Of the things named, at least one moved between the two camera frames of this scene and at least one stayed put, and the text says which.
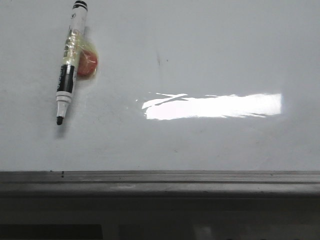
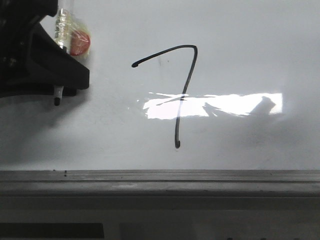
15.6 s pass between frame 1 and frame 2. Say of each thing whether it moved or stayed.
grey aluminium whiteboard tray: stayed
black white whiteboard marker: moved
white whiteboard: stayed
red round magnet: moved
